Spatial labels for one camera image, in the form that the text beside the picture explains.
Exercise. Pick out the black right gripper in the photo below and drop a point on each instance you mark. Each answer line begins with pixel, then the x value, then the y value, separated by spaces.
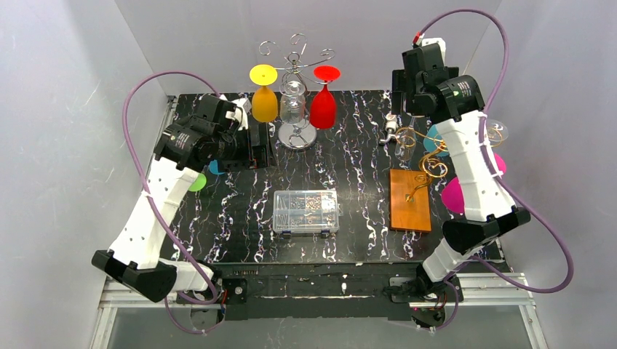
pixel 399 90

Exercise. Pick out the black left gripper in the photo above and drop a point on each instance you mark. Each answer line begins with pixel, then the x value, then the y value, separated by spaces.
pixel 260 146

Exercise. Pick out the blue plastic wine glass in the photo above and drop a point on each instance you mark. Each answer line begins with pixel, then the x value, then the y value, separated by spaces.
pixel 214 168
pixel 433 141

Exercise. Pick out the green plastic wine glass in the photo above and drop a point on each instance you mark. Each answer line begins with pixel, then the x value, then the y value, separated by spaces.
pixel 199 183

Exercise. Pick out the clear glass wine glass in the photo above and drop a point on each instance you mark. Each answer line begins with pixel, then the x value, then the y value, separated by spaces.
pixel 496 132
pixel 405 143

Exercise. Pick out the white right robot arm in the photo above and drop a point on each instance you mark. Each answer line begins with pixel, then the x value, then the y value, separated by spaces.
pixel 453 103

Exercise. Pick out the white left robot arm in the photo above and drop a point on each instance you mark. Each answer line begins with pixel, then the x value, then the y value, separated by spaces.
pixel 133 259

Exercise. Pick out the yellow plastic wine glass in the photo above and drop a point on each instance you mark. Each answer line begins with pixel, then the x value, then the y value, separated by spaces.
pixel 264 101

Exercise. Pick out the red plastic wine glass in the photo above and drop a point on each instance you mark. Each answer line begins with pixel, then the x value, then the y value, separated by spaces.
pixel 323 107

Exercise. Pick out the orange wooden rack base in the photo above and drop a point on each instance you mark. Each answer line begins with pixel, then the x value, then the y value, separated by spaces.
pixel 404 215

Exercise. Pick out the pink plastic wine glass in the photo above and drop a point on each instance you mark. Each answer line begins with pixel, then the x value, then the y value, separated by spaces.
pixel 452 197

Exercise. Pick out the small silver metal fixture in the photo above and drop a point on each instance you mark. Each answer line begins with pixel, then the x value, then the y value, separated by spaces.
pixel 391 127

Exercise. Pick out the clear plastic screw box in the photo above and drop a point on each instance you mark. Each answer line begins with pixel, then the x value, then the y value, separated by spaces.
pixel 305 212

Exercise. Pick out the silver wire glass rack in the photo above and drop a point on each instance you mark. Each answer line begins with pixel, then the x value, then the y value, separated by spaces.
pixel 296 133

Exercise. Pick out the gold wire glass rack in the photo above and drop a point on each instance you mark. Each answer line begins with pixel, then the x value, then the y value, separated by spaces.
pixel 431 168

